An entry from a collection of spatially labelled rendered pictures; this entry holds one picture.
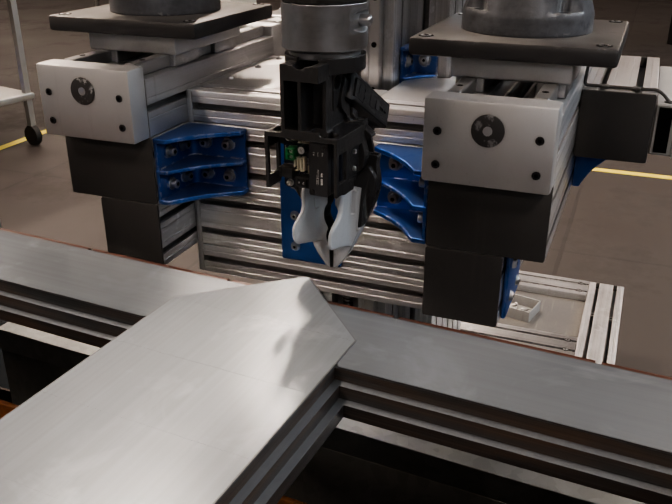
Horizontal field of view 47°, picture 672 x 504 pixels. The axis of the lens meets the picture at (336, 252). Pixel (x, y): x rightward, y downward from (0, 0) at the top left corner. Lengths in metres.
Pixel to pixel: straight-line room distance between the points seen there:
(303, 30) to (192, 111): 0.44
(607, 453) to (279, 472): 0.22
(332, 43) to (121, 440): 0.35
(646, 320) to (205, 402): 2.12
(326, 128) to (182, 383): 0.25
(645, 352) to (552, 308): 0.40
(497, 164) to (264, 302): 0.28
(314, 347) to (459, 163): 0.29
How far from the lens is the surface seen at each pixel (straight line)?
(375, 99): 0.76
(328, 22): 0.66
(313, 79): 0.65
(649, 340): 2.48
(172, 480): 0.51
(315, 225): 0.76
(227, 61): 1.18
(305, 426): 0.56
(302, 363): 0.61
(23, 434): 0.58
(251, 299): 0.70
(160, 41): 1.07
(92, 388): 0.61
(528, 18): 0.91
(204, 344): 0.64
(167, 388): 0.59
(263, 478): 0.52
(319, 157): 0.67
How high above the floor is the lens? 1.18
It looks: 24 degrees down
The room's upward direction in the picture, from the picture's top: straight up
